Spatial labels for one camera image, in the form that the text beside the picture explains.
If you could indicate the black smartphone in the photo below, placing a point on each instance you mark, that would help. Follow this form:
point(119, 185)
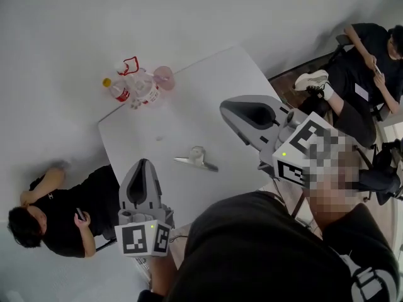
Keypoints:
point(81, 214)

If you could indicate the pink plastic cup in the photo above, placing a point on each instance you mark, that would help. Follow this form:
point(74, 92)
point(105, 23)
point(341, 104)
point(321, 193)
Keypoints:
point(165, 79)

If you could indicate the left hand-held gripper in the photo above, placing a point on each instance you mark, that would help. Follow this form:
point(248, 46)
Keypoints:
point(141, 236)

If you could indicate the large metal binder clip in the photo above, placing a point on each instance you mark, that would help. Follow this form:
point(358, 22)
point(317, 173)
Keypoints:
point(196, 162)

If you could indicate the person's right forearm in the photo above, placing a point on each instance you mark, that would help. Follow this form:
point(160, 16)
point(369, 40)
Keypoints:
point(327, 212)

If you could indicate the small red-label plastic bottle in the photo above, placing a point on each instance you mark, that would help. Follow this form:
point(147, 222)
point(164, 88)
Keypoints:
point(119, 93)

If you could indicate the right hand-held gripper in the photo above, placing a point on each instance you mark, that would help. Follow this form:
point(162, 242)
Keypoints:
point(289, 162)

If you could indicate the black folding chair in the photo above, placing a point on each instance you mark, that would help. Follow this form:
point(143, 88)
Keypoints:
point(105, 244)

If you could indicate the person's left forearm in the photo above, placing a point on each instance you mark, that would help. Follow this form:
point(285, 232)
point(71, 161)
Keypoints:
point(162, 275)

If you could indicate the person's black shirt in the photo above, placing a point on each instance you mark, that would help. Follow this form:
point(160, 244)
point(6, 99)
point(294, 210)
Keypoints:
point(258, 253)

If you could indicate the light smartphone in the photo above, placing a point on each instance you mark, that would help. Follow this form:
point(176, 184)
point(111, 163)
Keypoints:
point(377, 69)

